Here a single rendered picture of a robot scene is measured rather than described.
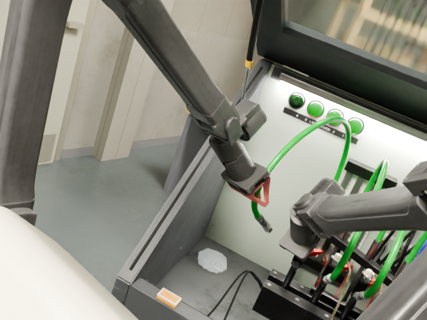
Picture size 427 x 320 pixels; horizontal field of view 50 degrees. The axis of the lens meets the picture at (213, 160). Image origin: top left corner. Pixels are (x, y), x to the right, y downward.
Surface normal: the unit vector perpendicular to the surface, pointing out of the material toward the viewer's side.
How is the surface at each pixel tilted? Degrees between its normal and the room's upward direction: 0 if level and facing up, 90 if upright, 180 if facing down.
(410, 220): 136
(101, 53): 90
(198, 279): 0
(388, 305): 63
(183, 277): 0
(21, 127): 84
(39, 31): 84
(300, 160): 90
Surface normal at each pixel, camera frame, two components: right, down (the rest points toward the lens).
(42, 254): 0.37, -0.88
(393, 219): -0.70, 0.66
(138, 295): -0.37, 0.24
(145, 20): 0.72, 0.46
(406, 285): -0.67, -0.74
